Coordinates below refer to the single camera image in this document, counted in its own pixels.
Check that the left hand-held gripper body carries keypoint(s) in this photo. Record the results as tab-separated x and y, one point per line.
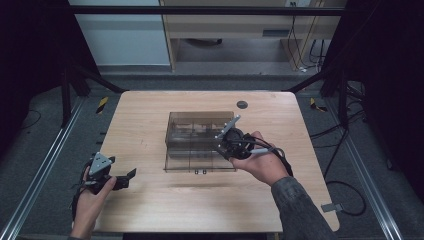
98	173

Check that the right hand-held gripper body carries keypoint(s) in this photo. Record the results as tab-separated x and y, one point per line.
235	143

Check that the smoky transparent drawer box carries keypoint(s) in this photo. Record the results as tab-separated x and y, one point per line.
193	126

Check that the person's right hand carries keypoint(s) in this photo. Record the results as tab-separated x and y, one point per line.
263	165

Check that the person's left hand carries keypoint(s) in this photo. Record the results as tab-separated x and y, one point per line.
88	210

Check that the grey round table grommet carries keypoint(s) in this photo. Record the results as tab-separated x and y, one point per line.
242	104

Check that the grey tape piece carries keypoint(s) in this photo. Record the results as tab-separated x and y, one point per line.
331	207

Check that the light wooden desk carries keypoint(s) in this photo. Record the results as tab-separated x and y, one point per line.
226	26

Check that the white cabinet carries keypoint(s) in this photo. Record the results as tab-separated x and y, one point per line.
123	40

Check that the black curtain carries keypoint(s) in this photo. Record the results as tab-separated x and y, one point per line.
30	50
393	66

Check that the aluminium floor rail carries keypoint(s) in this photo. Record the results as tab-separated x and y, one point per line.
43	166
366	173

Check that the black frame post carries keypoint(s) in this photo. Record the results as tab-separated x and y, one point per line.
343	100
66	100

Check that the black frame strut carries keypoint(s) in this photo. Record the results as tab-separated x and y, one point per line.
306	83
100	80

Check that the black frame bar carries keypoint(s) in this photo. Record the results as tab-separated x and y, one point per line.
200	10

